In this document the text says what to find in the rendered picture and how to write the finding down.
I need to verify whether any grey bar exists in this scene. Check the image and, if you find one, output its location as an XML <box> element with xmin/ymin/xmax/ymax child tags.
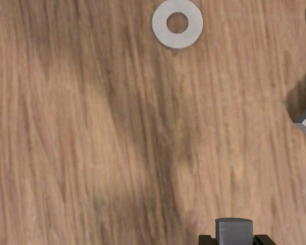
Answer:
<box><xmin>215</xmin><ymin>217</ymin><xmax>253</xmax><ymax>245</ymax></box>

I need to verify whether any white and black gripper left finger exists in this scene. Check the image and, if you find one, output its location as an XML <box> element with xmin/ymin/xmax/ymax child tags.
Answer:
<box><xmin>199</xmin><ymin>235</ymin><xmax>218</xmax><ymax>245</ymax></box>

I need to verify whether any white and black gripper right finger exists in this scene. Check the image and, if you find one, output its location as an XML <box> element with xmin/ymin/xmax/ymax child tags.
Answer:
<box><xmin>253</xmin><ymin>234</ymin><xmax>276</xmax><ymax>245</ymax></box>

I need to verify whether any grey flat washer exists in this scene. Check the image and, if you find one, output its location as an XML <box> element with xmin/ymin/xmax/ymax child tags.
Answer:
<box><xmin>152</xmin><ymin>0</ymin><xmax>203</xmax><ymax>49</ymax></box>

